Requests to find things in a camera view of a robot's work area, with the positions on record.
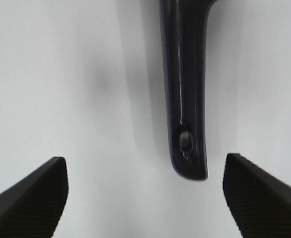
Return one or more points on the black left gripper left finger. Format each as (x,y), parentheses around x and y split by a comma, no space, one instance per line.
(32,208)

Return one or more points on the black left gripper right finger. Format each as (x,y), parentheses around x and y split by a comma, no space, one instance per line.
(259,203)

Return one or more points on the purple plastic dustpan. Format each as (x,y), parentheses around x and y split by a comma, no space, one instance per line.
(183,32)

